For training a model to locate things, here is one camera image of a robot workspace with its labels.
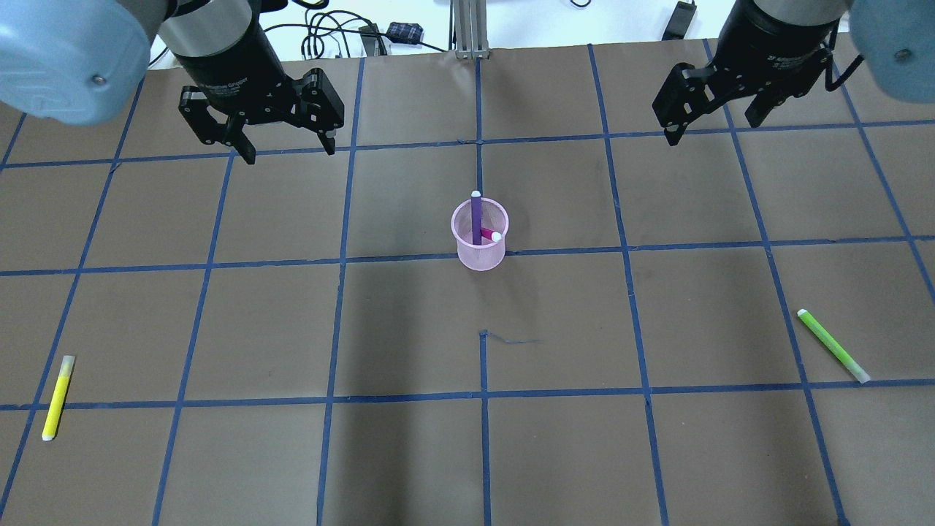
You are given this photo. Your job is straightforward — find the aluminium frame post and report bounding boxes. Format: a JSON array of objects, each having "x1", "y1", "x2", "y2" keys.
[{"x1": 449, "y1": 1, "x2": 490, "y2": 60}]

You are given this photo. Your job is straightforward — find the purple pen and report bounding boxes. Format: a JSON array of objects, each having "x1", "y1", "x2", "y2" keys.
[{"x1": 470, "y1": 190, "x2": 482, "y2": 246}]

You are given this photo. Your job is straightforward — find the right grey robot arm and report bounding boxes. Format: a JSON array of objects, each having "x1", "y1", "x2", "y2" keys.
[{"x1": 651, "y1": 1, "x2": 934, "y2": 145}]

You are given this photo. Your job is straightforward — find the pink mesh cup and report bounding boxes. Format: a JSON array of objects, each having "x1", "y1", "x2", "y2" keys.
[{"x1": 450, "y1": 191, "x2": 510, "y2": 272}]

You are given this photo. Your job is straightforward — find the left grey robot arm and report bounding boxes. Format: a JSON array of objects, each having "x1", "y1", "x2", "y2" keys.
[{"x1": 1, "y1": 1, "x2": 345, "y2": 164}]

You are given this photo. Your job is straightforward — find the green pen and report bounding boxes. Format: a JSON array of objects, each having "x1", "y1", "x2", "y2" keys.
[{"x1": 797, "y1": 308, "x2": 871, "y2": 385}]

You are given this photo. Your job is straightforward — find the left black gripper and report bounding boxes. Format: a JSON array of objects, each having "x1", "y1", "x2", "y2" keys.
[{"x1": 159, "y1": 1, "x2": 345, "y2": 164}]

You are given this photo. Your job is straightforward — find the yellow pen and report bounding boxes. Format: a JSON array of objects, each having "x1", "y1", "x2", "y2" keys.
[{"x1": 41, "y1": 355, "x2": 75, "y2": 442}]

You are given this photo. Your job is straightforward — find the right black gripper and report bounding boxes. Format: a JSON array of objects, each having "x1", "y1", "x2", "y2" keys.
[{"x1": 652, "y1": 1, "x2": 841, "y2": 147}]

